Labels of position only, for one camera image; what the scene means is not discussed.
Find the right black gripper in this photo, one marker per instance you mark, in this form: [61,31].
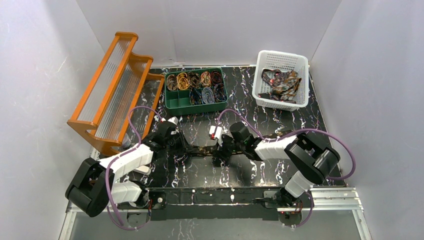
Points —
[220,152]

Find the patterned ties in basket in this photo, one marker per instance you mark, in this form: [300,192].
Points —
[284,85]

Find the orange wooden rack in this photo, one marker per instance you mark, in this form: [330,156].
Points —
[101,116]

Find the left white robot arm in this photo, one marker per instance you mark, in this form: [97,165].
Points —
[96,181]

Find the black base bar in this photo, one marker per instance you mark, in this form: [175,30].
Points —
[210,203]

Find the dark blue rolled tie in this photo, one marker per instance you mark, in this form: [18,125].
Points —
[219,93]

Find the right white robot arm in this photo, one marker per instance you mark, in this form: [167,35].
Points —
[313,158]

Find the orange rolled tie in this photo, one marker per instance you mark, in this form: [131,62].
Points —
[205,79]

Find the white oblong object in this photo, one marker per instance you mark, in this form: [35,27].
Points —
[145,170]

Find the light blue rolled tie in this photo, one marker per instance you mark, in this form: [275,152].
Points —
[207,95]

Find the white plastic basket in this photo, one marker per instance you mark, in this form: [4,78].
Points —
[270,59]

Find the aluminium rail frame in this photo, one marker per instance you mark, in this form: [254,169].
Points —
[328,212]

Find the dark floral tie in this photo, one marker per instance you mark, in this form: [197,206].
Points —
[205,151]

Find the green compartment tray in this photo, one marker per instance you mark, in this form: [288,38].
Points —
[178,102]

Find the yellow rolled tie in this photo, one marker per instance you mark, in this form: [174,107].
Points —
[183,82]

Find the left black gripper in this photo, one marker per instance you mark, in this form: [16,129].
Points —
[183,144]

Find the dark red rolled tie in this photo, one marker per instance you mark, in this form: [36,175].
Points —
[216,77]

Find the dark multicolour rolled tie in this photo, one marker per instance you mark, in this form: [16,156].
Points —
[195,97]

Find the dark brown rolled tie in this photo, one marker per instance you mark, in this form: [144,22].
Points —
[194,80]

